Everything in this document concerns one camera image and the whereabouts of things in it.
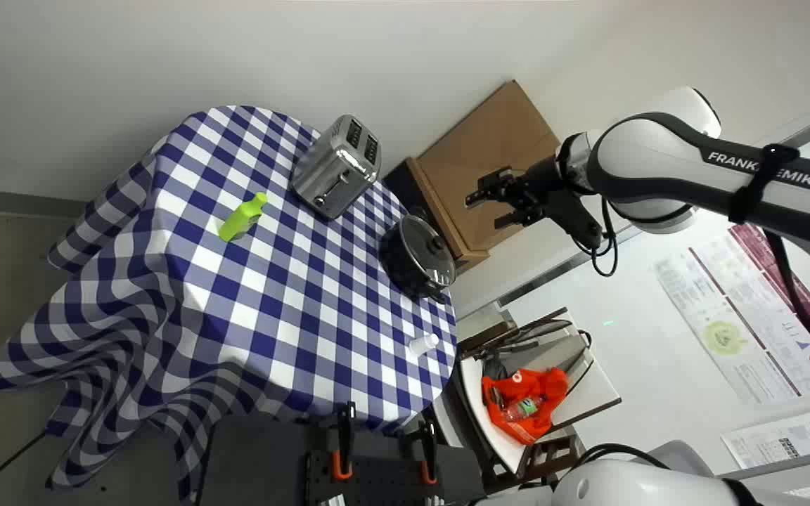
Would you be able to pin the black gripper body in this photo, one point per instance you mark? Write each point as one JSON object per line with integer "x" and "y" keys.
{"x": 548, "y": 192}

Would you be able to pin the silver two-slot toaster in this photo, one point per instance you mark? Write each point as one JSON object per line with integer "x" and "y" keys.
{"x": 336, "y": 168}

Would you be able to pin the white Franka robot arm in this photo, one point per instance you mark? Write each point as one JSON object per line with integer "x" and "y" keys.
{"x": 668, "y": 156}

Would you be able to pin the brown cardboard box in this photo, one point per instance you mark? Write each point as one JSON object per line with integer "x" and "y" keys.
{"x": 491, "y": 158}

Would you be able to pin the black pot with steel lid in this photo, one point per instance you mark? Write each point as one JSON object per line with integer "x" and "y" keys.
{"x": 420, "y": 251}

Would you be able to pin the small white object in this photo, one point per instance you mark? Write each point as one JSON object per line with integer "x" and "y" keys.
{"x": 420, "y": 345}

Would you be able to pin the white poster with green circle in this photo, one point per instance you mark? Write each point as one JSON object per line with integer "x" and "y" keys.
{"x": 738, "y": 317}

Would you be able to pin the lime green plastic bottle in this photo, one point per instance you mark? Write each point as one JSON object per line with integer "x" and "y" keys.
{"x": 240, "y": 216}

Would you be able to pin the black clamp with orange trigger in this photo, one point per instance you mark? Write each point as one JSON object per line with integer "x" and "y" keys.
{"x": 340, "y": 438}
{"x": 425, "y": 452}

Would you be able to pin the dark red poster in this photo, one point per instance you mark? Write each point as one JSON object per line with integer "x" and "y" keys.
{"x": 789, "y": 281}

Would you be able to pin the blue white checkered tablecloth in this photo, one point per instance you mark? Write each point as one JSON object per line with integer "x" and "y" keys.
{"x": 264, "y": 310}

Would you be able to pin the black base panel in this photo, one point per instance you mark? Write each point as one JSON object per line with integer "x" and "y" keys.
{"x": 377, "y": 472}

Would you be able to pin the white printed paper sheet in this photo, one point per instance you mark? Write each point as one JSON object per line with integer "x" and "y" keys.
{"x": 800, "y": 444}

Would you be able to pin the dark metal rack frame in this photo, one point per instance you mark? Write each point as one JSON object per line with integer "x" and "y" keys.
{"x": 519, "y": 337}

